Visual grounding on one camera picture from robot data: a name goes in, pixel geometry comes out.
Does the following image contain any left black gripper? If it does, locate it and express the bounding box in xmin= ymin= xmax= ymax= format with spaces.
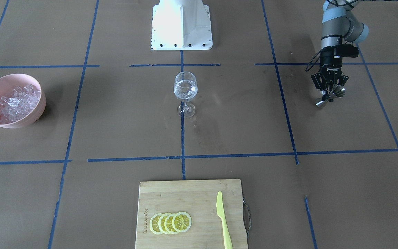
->
xmin=311 ymin=47 xmax=349 ymax=95

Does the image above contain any steel double jigger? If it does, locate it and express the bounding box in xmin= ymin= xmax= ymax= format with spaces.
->
xmin=316 ymin=84 xmax=346 ymax=108

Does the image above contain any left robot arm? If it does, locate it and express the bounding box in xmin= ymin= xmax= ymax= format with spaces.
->
xmin=311 ymin=0 xmax=369 ymax=102

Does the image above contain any wine glass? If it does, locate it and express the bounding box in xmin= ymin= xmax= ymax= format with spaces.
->
xmin=173 ymin=71 xmax=198 ymax=118

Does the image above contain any ice cubes pile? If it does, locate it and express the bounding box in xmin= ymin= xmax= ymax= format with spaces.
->
xmin=0 ymin=84 xmax=41 ymax=124

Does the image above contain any wooden cutting board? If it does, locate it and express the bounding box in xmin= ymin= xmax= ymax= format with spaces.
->
xmin=135 ymin=179 xmax=248 ymax=249

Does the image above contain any yellow plastic knife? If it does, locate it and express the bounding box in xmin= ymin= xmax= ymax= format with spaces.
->
xmin=216 ymin=191 xmax=233 ymax=249

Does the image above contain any lemon slice four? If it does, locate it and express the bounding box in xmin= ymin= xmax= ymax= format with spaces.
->
xmin=172 ymin=211 xmax=192 ymax=233

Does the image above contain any lemon slice three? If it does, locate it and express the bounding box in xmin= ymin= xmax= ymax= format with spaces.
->
xmin=166 ymin=213 xmax=179 ymax=234

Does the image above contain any lemon slice two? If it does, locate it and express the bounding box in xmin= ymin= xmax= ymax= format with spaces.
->
xmin=158 ymin=213 xmax=173 ymax=234

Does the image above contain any lemon slice one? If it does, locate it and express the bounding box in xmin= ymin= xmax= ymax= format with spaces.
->
xmin=150 ymin=213 xmax=167 ymax=235

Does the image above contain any pink bowl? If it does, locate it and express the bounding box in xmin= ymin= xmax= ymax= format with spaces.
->
xmin=0 ymin=73 xmax=46 ymax=129

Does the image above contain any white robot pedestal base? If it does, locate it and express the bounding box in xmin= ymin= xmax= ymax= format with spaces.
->
xmin=151 ymin=0 xmax=213 ymax=51

